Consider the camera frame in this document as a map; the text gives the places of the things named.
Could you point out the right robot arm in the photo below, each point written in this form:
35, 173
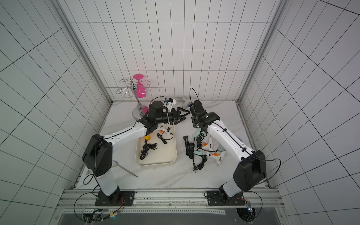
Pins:
251, 165

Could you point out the cream plastic storage tray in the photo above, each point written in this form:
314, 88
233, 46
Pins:
165, 152

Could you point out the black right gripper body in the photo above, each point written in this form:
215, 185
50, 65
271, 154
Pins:
194, 121

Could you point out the white glue gun orange trigger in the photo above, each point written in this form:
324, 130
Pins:
218, 157

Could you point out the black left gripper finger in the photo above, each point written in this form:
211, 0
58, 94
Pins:
182, 112
182, 118

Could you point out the chrome cup holder stand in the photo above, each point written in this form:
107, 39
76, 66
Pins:
129, 94

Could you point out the white glue gun blue trigger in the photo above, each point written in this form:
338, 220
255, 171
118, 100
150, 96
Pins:
187, 101

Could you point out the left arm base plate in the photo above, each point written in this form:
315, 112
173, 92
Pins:
118, 198

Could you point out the mint green glue gun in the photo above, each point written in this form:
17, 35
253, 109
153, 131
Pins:
197, 133

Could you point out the metal tongs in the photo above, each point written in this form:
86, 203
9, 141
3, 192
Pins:
116, 164

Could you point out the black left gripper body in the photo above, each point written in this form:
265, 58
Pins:
172, 116

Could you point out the aluminium mounting rail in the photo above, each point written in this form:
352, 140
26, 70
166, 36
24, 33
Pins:
82, 201

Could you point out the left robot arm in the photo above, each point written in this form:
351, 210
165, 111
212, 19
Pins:
98, 155

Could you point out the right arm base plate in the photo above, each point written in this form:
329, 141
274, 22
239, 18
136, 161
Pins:
219, 198

